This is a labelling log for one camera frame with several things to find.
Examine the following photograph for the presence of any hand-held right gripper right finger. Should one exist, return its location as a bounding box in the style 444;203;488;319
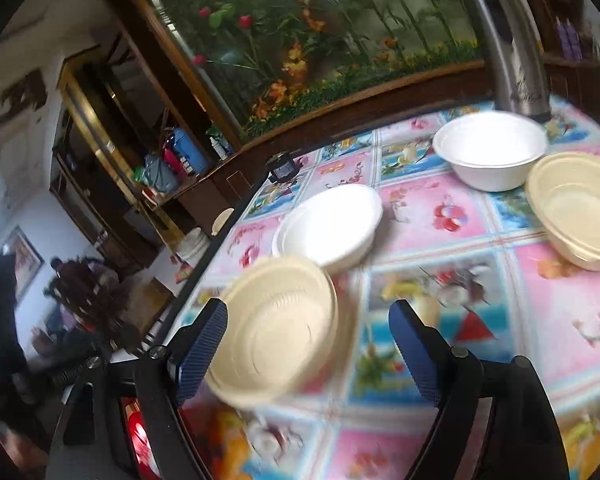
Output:
388;299;572;480

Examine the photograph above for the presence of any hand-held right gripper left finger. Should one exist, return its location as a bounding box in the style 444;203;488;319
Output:
45;298;229;480

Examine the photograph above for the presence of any white foam plate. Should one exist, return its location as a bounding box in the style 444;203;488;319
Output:
271;220;351;277

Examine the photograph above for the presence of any large white foam bowl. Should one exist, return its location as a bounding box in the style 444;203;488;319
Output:
280;183;385;273

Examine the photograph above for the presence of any white plastic bucket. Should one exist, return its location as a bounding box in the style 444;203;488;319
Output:
175;227;212;268

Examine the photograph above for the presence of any colourful printed tablecloth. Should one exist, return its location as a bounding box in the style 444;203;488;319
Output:
180;95;600;480

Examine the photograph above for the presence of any grey blue kettle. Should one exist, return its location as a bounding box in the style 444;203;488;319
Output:
142;155;179;194

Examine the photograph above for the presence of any red thermos flask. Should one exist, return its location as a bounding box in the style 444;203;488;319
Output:
161;132;186;176

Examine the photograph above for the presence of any blue thermos flask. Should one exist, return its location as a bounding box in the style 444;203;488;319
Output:
172;127;208;176

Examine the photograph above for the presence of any small black device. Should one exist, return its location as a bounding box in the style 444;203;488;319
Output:
266;150;301;184

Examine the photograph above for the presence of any white spray bottle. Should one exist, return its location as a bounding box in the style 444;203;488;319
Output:
205;125;234;161

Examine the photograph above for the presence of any stainless steel thermos jug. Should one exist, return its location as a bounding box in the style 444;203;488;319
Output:
452;0;553;123

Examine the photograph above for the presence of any artificial flower display cabinet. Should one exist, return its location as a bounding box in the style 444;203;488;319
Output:
95;0;496;146

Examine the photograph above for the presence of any purple bottle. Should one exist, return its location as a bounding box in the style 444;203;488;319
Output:
568;21;584;61
555;17;571;60

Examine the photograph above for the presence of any framed wall picture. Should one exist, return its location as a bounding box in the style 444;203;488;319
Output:
0;225;46;301

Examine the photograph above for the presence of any gold door frame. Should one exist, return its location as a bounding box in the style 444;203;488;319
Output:
55;55;181;246

